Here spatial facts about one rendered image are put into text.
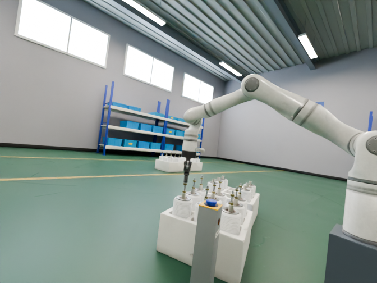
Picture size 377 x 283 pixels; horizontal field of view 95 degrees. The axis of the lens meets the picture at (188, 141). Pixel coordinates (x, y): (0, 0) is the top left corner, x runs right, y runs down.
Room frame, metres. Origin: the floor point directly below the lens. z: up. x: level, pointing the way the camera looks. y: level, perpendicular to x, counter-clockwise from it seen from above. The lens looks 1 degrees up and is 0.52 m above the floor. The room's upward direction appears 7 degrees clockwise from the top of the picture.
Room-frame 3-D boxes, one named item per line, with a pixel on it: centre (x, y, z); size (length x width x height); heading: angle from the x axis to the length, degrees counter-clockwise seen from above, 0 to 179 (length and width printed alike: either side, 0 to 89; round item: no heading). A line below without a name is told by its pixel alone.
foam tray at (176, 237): (0.93, -0.17, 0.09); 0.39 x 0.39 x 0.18; 65
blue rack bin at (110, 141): (4.88, 2.14, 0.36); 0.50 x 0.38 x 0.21; 43
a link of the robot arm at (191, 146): (0.88, -0.03, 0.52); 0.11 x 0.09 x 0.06; 89
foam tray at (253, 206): (1.41, -0.40, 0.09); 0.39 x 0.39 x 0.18; 61
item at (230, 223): (0.77, -0.22, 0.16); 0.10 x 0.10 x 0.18
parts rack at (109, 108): (5.93, 1.01, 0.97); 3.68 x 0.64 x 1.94; 132
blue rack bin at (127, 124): (5.18, 1.82, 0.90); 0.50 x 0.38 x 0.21; 44
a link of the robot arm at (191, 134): (0.88, -0.01, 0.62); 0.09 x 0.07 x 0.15; 146
